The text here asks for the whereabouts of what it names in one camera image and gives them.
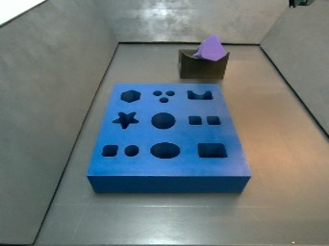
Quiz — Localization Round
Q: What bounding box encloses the purple three prong object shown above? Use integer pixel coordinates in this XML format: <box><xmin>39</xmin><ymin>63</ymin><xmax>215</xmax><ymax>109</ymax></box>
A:
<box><xmin>193</xmin><ymin>35</ymin><xmax>227</xmax><ymax>62</ymax></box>

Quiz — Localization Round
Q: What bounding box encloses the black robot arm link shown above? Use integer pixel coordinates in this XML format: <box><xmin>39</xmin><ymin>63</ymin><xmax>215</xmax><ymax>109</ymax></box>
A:
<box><xmin>288</xmin><ymin>0</ymin><xmax>312</xmax><ymax>8</ymax></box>

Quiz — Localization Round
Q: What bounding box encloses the black curved fixture stand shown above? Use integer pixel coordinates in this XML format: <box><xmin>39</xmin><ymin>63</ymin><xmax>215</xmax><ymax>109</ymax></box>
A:
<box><xmin>180</xmin><ymin>49</ymin><xmax>231</xmax><ymax>79</ymax></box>

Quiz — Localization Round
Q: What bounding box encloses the blue foam shape-cutout block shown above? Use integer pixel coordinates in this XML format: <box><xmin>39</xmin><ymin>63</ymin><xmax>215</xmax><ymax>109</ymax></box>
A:
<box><xmin>88</xmin><ymin>83</ymin><xmax>252</xmax><ymax>193</ymax></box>

